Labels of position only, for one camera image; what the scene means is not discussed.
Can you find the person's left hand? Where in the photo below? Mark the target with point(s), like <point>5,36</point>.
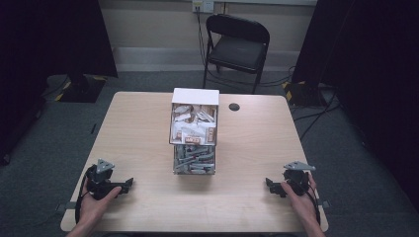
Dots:
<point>95,205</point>

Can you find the clear plastic box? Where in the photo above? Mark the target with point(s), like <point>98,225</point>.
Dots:
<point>194,171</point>

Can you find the pile of grey stick sachets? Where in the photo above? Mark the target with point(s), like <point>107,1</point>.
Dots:
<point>194,158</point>

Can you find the black stand base yellow stripes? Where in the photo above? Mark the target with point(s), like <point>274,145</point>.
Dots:
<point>82,89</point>
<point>301,94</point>

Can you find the pile of white brown packets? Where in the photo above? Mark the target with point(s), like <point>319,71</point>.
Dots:
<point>193,126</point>

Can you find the grey table bracket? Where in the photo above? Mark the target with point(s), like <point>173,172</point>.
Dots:
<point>66,206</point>
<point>324,204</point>

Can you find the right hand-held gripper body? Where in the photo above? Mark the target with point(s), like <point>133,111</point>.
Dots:
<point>298,179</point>

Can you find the white wall socket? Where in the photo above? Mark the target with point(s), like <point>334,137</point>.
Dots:
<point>203,6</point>

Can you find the dark curtain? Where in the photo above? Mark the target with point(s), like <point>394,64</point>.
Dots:
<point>372,65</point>
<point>49,49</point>

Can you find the person's right hand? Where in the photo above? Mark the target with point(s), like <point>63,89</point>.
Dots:
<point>301,205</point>

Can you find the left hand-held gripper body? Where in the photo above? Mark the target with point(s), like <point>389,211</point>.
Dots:
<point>100,184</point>

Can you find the black folding chair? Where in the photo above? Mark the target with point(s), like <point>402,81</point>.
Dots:
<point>238,49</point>

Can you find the white open box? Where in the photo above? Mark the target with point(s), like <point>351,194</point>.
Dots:
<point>195,98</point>

